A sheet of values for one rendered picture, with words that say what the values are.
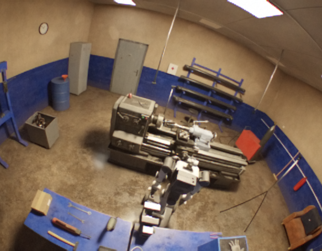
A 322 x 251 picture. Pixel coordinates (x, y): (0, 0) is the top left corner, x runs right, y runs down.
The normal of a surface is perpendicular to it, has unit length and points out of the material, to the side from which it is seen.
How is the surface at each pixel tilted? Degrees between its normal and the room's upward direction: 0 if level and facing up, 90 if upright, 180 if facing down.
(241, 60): 90
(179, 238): 0
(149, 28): 90
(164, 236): 0
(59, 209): 0
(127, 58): 90
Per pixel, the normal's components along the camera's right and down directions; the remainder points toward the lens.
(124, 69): -0.09, 0.53
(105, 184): 0.29, -0.80
